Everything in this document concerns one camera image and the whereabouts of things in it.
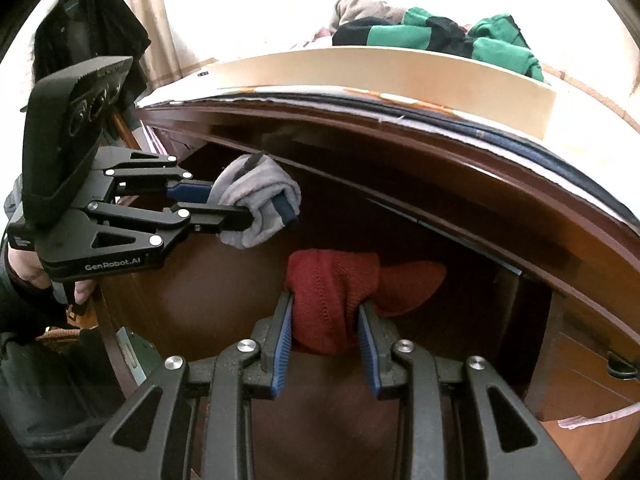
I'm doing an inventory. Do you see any wooden desk drawer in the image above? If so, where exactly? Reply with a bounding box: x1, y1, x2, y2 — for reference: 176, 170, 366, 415
95, 140, 526, 480

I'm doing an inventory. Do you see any pink dotted underwear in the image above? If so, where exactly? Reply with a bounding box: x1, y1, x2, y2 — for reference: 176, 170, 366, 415
330, 0, 408, 31

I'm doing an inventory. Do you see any person's left hand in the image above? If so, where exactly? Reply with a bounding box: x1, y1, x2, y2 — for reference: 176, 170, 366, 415
4, 247, 96, 305

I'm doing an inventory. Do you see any green and black sock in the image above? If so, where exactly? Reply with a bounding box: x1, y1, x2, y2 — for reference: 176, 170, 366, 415
331, 6, 473, 58

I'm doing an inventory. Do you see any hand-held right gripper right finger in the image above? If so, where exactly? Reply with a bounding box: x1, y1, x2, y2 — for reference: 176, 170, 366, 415
356, 302, 581, 480

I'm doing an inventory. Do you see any dark red sock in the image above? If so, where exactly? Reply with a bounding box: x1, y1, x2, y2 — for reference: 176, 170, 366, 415
284, 247, 447, 356

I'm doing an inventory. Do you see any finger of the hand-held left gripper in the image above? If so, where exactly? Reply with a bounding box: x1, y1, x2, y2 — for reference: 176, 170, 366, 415
86, 192, 297, 253
97, 149, 215, 203

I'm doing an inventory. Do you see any person's left forearm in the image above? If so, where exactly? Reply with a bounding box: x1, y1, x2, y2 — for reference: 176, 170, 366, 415
0, 260, 76, 346

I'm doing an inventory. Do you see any shallow cardboard tray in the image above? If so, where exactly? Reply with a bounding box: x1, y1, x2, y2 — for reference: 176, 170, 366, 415
197, 45, 557, 141

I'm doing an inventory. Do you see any closed side drawer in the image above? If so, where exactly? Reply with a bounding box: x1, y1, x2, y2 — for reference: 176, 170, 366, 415
545, 290, 640, 411

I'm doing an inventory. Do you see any black coat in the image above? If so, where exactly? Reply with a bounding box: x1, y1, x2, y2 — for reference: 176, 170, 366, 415
32, 0, 152, 111

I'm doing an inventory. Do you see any pink lace ribbon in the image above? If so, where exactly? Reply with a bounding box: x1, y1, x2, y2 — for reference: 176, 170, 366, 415
557, 406, 640, 431

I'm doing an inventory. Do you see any green black underwear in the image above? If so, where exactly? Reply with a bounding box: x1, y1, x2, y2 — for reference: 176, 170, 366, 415
467, 14, 546, 82

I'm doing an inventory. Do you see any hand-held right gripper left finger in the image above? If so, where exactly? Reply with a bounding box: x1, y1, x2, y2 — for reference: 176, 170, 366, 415
62, 290, 296, 480

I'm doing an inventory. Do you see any person's dark clothing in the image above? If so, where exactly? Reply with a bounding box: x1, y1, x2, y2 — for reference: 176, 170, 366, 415
0, 330, 126, 480

